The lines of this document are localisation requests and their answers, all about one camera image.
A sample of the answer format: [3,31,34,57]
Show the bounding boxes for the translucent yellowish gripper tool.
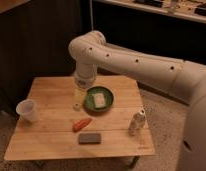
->
[73,87,86,111]

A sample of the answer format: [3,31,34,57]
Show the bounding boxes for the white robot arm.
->
[68,30,206,171]

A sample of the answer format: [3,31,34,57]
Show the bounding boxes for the green round plate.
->
[83,86,114,112]

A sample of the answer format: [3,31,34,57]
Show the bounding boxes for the white block on plate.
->
[92,93,106,108]

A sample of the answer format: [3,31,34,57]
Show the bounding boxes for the orange carrot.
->
[72,118,92,132]

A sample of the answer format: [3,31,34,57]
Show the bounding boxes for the wooden low table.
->
[4,76,155,161]

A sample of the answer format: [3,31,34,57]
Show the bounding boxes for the white plastic cup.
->
[16,99,38,123]

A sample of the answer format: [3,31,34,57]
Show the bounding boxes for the white plastic bottle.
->
[129,109,146,136]

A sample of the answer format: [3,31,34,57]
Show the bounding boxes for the vertical metal pole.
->
[89,0,94,31]

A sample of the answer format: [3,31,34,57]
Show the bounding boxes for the background shelf countertop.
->
[96,0,206,24]

